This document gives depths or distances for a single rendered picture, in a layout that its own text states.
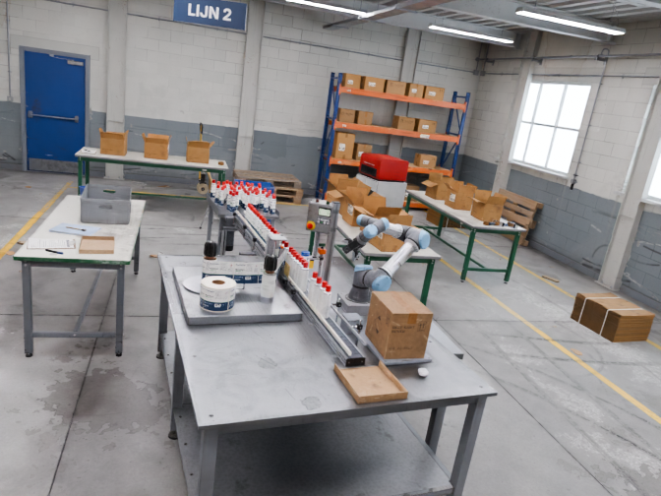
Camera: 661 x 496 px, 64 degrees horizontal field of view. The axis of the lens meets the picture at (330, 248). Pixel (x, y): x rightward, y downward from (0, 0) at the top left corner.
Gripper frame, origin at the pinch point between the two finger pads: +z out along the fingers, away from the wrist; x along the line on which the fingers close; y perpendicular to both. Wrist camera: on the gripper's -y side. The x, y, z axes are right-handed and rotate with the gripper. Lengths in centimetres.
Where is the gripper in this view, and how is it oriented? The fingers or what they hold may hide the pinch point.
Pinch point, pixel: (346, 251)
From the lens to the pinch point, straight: 342.9
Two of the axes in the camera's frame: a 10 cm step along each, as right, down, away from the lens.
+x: -5.0, -8.6, 1.4
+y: 7.9, -3.8, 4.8
